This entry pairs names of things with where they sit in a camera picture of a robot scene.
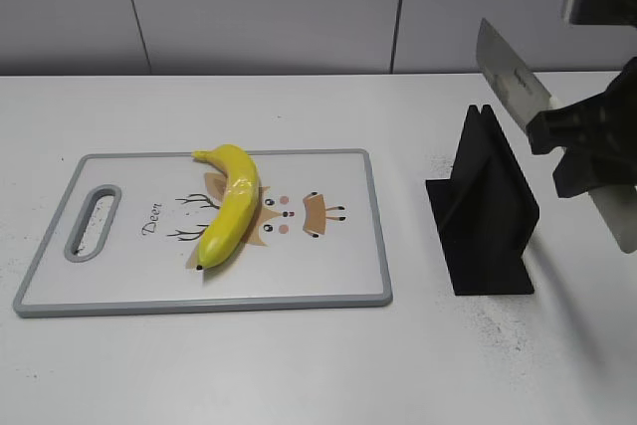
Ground white-handled kitchen knife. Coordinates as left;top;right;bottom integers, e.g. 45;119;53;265
475;18;636;254

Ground black knife stand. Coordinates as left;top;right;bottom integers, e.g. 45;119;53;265
426;105;539;296

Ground yellow plastic banana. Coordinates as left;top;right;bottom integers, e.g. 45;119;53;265
191;144;260;271

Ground white grey-rimmed cutting board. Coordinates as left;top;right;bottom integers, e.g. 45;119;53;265
13;149;392;318

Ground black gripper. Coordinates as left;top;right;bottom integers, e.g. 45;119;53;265
527;57;636;198

